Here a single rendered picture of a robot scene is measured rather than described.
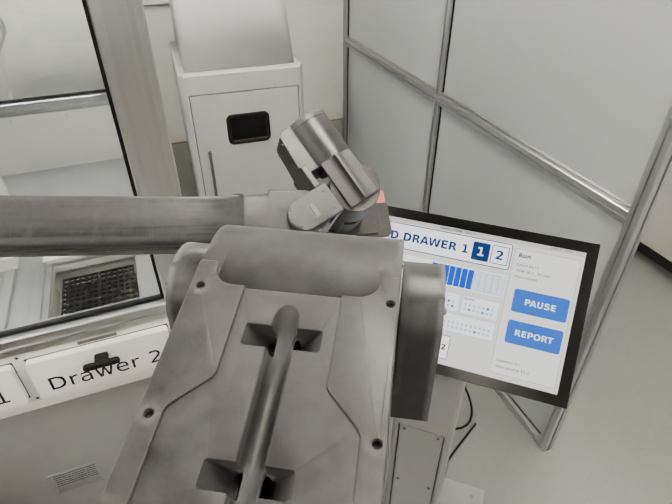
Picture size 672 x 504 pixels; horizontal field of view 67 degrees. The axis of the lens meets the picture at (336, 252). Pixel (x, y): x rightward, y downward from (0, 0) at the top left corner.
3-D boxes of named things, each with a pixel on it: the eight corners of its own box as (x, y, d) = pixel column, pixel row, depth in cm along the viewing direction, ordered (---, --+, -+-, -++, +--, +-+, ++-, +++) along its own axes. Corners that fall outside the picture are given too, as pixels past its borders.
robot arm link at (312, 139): (288, 257, 59) (300, 236, 51) (234, 177, 60) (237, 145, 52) (367, 207, 63) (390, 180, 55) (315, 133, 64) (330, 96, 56)
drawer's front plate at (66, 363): (176, 362, 121) (167, 329, 114) (41, 399, 112) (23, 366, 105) (175, 357, 122) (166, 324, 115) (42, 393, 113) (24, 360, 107)
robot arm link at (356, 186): (351, 218, 54) (392, 191, 55) (314, 166, 55) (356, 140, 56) (340, 233, 61) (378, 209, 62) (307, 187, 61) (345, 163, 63)
